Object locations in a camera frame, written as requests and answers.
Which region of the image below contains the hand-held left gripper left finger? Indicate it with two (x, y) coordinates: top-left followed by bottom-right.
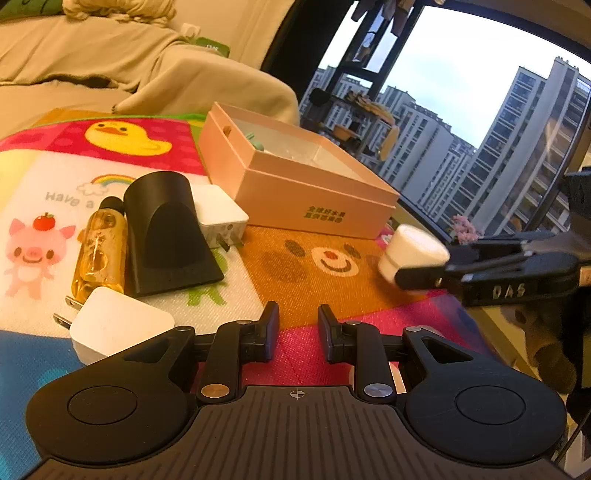
(88, 301), (281, 402)

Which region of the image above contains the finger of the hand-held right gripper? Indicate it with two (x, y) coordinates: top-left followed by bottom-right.
(394, 262), (472, 292)
(449, 230), (567, 265)

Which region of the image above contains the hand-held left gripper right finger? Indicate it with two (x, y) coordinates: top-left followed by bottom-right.
(318, 305), (504, 402)

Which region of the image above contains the white round jar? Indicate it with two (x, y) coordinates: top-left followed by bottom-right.
(378, 224), (451, 285)

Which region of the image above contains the pink cardboard box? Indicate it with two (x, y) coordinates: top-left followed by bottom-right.
(198, 102), (401, 240)

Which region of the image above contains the clear plastic bag of parts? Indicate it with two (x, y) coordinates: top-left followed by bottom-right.
(230, 117), (320, 163)

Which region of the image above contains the person's right hand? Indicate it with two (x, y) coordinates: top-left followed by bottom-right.
(500, 305), (579, 395)

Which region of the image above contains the pink flowering pot plant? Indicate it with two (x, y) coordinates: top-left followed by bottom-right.
(451, 214), (479, 246)

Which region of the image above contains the colourful cartoon play mat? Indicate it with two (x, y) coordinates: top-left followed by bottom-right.
(0, 112), (511, 480)

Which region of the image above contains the white charger plug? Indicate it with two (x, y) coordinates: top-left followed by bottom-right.
(191, 185), (250, 253)
(52, 287), (175, 366)

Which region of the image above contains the black hair dryer nozzle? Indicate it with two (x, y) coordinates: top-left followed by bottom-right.
(123, 170), (225, 298)

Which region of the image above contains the amber liquid bottle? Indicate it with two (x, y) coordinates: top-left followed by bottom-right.
(71, 196), (129, 302)

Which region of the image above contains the black balcony rack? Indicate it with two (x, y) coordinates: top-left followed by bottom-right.
(308, 0), (426, 158)

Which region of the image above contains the green box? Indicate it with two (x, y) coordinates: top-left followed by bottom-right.
(193, 36), (232, 59)

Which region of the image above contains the beige sofa cover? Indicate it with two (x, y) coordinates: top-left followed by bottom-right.
(0, 17), (301, 126)

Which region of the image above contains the beige bundled blanket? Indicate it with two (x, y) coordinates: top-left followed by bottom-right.
(62, 0), (177, 29)

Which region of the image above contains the green plush toy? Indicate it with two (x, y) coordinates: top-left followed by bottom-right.
(0, 0), (65, 22)

